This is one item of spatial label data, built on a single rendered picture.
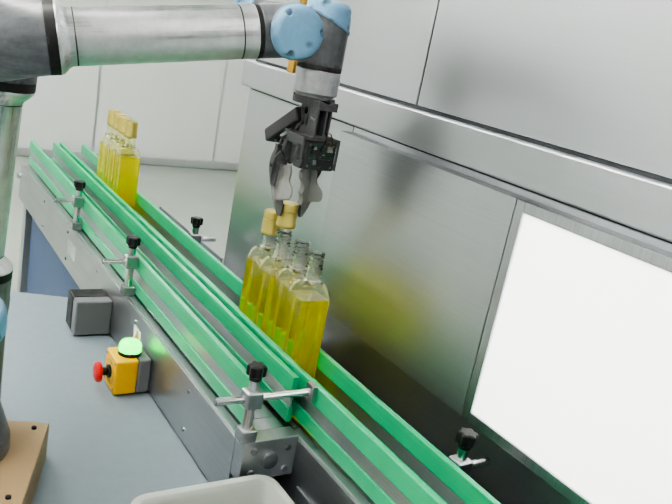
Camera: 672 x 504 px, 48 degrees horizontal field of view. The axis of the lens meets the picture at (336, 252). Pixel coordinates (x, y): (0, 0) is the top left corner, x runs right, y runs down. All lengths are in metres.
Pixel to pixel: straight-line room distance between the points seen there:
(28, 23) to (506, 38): 0.65
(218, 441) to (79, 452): 0.25
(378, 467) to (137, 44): 0.65
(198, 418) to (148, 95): 6.09
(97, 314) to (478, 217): 0.95
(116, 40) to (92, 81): 6.08
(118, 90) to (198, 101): 0.77
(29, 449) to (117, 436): 0.21
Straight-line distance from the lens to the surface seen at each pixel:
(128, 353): 1.51
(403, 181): 1.26
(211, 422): 1.27
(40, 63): 1.04
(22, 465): 1.22
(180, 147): 7.47
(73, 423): 1.45
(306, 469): 1.21
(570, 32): 1.09
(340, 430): 1.14
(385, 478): 1.07
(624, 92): 1.02
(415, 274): 1.23
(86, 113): 7.15
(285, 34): 1.07
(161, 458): 1.36
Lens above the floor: 1.49
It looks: 16 degrees down
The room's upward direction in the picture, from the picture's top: 11 degrees clockwise
